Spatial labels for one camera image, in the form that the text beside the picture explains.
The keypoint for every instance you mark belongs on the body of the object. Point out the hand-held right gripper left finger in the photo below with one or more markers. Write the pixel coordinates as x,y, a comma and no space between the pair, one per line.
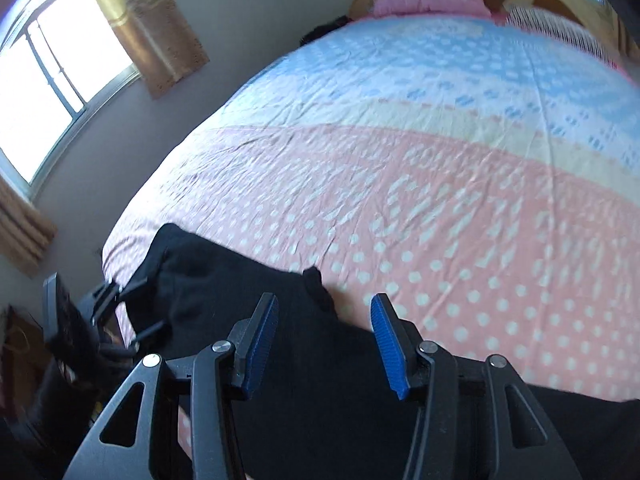
261,342

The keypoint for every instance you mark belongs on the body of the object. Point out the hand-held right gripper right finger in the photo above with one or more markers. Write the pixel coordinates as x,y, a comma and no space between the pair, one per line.
387,345

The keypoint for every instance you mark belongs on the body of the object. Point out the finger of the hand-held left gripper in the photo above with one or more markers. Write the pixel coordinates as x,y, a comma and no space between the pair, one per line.
149,331
112,295

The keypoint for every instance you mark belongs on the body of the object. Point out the black pants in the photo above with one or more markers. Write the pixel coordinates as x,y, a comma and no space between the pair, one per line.
320,385

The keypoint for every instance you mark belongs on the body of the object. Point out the brown wooden furniture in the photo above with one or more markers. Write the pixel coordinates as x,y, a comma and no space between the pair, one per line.
20,360

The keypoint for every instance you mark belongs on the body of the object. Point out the golden curtain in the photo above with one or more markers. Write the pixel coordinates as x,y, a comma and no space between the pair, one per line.
25,230
150,30

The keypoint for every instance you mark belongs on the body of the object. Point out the dotted pastel bed sheet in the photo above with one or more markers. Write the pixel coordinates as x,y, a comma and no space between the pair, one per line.
400,185

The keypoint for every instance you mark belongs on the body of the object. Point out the large sliding window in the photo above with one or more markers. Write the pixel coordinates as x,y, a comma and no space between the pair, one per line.
50,85

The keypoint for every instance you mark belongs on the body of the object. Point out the dark cloth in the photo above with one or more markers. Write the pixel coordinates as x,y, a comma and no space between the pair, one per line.
325,29

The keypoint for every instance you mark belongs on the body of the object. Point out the grey checked pillow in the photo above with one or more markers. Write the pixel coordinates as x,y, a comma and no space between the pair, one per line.
550,25

